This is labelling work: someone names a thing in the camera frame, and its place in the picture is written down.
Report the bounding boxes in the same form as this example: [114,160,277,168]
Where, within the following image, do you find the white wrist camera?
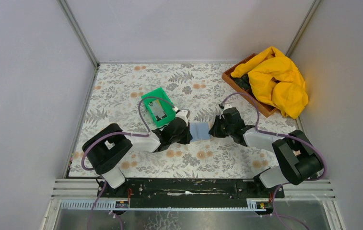
[174,109,190,126]
[218,103,232,113]

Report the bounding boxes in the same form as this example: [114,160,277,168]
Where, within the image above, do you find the floral table mat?
[68,63,297,178]

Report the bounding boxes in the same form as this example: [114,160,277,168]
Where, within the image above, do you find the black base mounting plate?
[97,178,285,208]

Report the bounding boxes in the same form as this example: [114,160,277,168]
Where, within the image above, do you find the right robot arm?
[209,104,324,197]

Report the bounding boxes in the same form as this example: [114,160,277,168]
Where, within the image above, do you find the green plastic bin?
[141,87,176,127]

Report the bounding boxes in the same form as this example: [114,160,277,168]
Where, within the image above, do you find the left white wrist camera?
[174,109,190,126]

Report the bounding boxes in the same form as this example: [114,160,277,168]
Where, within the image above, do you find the brown wooden tray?
[222,53,278,117]

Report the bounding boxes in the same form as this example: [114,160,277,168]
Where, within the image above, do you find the aluminium frame rails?
[41,178,345,230]

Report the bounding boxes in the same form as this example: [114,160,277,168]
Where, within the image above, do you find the yellow cloth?
[230,46,309,119]

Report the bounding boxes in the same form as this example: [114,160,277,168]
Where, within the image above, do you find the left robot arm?
[82,117,192,197]

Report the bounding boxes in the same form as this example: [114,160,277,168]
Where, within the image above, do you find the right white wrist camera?
[218,103,232,113]

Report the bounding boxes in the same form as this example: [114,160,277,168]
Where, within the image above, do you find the black VIP card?
[155,112,167,121]

